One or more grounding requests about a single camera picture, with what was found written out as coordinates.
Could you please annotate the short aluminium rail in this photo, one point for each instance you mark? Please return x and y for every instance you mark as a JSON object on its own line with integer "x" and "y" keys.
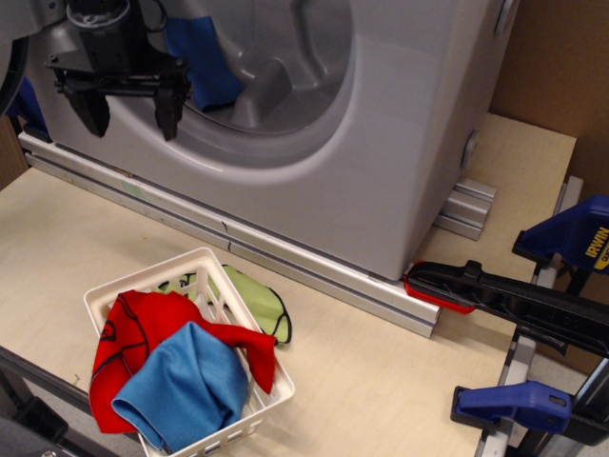
{"x": 467, "y": 208}

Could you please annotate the blue clamp lower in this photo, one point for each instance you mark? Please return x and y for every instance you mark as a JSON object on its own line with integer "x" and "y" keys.
{"x": 532, "y": 405}

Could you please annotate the long aluminium rail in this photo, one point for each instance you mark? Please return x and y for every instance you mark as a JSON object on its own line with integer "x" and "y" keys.
{"x": 386, "y": 299}

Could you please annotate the green cloth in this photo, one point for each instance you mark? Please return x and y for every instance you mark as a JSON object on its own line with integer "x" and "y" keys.
{"x": 265, "y": 305}

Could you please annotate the brown cardboard panel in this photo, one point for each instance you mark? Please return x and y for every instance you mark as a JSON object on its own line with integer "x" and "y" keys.
{"x": 554, "y": 75}

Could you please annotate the light blue cloth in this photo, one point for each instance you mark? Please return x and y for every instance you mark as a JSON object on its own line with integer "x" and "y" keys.
{"x": 190, "y": 387}

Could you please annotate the blue Irwin clamp upper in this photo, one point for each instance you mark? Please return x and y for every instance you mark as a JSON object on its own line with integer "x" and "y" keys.
{"x": 578, "y": 234}

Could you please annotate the grey toy washing machine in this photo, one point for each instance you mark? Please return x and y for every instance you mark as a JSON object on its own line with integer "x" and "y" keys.
{"x": 356, "y": 120}

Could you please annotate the black metal table frame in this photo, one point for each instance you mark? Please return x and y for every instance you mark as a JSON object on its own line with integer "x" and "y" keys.
{"x": 43, "y": 415}

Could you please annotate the washing machine door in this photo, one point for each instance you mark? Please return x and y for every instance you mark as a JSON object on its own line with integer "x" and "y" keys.
{"x": 21, "y": 19}

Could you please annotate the black red bar clamp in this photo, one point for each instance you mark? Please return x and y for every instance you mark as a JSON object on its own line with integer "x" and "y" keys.
{"x": 548, "y": 314}

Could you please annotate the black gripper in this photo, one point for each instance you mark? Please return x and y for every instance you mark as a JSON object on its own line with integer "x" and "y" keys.
{"x": 115, "y": 57}

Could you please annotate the dark blue cloth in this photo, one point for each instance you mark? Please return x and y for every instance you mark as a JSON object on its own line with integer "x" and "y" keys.
{"x": 195, "y": 40}

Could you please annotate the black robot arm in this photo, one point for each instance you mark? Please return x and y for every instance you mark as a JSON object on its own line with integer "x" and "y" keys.
{"x": 117, "y": 59}

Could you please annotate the red printed cloth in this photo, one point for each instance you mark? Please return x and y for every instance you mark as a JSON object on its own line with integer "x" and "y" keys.
{"x": 137, "y": 324}

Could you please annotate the white plastic basket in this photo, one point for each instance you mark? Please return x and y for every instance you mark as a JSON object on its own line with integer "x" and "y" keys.
{"x": 219, "y": 302}

